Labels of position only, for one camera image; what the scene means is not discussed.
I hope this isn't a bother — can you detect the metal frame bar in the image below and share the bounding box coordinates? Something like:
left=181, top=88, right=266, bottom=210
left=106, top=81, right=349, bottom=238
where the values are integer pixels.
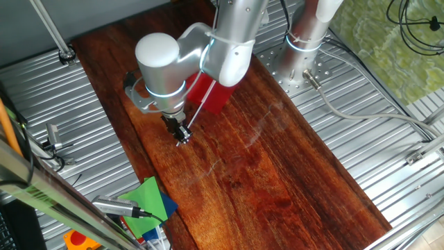
left=0, top=137, right=146, bottom=250

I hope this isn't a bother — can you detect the orange cable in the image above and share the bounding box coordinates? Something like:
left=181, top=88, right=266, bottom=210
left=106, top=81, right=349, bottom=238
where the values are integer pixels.
left=0, top=98, right=24, bottom=158

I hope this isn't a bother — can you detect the grey base cable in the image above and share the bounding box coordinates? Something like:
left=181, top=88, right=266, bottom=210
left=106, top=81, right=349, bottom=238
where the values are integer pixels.
left=302, top=68, right=442, bottom=139

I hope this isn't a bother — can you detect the silver camera pole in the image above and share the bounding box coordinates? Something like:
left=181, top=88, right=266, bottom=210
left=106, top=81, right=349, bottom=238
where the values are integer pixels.
left=28, top=0, right=77, bottom=67

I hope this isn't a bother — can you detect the aluminium profile with bracket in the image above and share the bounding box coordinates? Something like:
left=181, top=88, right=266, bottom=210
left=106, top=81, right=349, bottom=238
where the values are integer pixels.
left=404, top=133, right=444, bottom=167

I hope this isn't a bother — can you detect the black hanging cable bundle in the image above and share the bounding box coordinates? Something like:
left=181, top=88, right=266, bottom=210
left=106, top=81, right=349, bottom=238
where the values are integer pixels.
left=386, top=0, right=444, bottom=57

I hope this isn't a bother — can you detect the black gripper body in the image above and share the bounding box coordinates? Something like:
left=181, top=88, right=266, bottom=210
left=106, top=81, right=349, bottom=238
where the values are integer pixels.
left=161, top=113, right=190, bottom=140

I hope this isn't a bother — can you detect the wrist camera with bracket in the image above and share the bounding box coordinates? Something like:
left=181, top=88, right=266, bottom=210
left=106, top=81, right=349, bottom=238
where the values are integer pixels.
left=123, top=69, right=155, bottom=115

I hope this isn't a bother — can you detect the orange emergency stop box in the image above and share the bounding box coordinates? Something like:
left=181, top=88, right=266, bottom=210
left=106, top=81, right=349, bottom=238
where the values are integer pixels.
left=62, top=228, right=102, bottom=250

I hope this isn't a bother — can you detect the silver depth camera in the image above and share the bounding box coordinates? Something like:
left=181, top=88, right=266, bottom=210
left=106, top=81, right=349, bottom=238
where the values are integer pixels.
left=91, top=194, right=153, bottom=219

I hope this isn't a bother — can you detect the small silver camera on stand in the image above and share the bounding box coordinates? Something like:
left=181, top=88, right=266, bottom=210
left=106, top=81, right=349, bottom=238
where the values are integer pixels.
left=40, top=122, right=76, bottom=166

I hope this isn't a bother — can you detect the blue flag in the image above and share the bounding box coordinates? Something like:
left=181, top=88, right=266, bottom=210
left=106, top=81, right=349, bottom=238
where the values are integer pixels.
left=141, top=190, right=180, bottom=242

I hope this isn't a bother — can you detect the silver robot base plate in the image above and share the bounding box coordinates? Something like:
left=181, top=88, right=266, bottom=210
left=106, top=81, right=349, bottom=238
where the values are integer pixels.
left=257, top=40, right=334, bottom=99

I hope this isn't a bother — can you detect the green flag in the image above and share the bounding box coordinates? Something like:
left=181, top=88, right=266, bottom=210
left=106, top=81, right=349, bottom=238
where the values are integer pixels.
left=117, top=176, right=169, bottom=240

